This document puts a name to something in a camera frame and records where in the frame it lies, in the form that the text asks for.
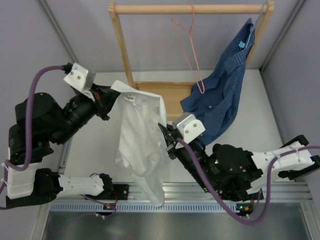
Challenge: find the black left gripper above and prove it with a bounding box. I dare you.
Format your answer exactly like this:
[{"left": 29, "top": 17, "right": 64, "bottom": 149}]
[{"left": 49, "top": 82, "right": 122, "bottom": 146}]

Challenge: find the white shirt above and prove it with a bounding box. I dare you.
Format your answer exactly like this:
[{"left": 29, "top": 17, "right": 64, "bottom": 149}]
[{"left": 111, "top": 80, "right": 169, "bottom": 206}]

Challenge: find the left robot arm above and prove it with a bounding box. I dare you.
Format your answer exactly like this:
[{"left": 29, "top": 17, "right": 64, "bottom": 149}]
[{"left": 3, "top": 84, "right": 120, "bottom": 209}]

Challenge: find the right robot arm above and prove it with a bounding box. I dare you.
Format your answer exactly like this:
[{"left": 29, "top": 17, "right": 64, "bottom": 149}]
[{"left": 189, "top": 135, "right": 320, "bottom": 202}]

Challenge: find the blue checked shirt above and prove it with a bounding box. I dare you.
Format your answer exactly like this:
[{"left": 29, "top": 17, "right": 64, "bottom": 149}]
[{"left": 180, "top": 18, "right": 255, "bottom": 145}]

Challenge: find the light blue hanger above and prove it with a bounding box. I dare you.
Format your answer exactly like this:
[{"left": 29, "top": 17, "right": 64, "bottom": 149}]
[{"left": 245, "top": 3, "right": 265, "bottom": 48}]

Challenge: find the wooden clothes rack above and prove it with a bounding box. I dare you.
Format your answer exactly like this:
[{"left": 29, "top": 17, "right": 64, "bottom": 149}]
[{"left": 108, "top": 0, "right": 275, "bottom": 120}]

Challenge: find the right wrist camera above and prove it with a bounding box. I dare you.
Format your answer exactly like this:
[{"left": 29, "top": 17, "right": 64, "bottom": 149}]
[{"left": 172, "top": 112, "right": 206, "bottom": 144}]

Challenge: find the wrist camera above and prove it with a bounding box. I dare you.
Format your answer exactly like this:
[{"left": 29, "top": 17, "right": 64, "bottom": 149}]
[
  {"left": 63, "top": 63, "right": 96, "bottom": 93},
  {"left": 172, "top": 112, "right": 206, "bottom": 144}
]

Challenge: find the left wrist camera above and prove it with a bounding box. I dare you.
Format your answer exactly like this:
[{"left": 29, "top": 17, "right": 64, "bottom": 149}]
[{"left": 63, "top": 63, "right": 96, "bottom": 93}]

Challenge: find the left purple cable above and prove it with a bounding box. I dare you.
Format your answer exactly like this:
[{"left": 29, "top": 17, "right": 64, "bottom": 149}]
[{"left": 0, "top": 64, "right": 117, "bottom": 211}]

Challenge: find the purple cable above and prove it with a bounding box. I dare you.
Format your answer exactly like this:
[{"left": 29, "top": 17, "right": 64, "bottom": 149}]
[
  {"left": 176, "top": 139, "right": 320, "bottom": 226},
  {"left": 0, "top": 64, "right": 117, "bottom": 211}
]

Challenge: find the aluminium mounting rail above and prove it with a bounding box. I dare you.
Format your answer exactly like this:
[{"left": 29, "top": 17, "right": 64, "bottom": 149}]
[{"left": 57, "top": 181, "right": 312, "bottom": 201}]

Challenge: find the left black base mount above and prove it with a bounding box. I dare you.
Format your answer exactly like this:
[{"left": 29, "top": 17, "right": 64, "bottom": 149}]
[{"left": 110, "top": 183, "right": 130, "bottom": 201}]

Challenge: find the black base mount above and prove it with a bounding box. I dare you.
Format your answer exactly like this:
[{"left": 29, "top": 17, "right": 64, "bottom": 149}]
[
  {"left": 223, "top": 189, "right": 264, "bottom": 202},
  {"left": 110, "top": 183, "right": 130, "bottom": 201}
]

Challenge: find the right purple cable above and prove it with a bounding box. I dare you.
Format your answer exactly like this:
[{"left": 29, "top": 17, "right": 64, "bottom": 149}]
[{"left": 176, "top": 139, "right": 320, "bottom": 226}]

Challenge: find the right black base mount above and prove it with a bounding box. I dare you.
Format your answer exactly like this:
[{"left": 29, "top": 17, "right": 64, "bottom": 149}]
[{"left": 223, "top": 189, "right": 264, "bottom": 202}]

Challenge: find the pink wire hanger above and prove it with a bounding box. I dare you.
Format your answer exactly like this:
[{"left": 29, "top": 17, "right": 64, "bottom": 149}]
[{"left": 171, "top": 3, "right": 206, "bottom": 95}]

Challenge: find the slotted grey cable duct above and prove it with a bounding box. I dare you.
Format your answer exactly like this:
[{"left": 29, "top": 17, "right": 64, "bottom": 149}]
[{"left": 50, "top": 201, "right": 225, "bottom": 213}]

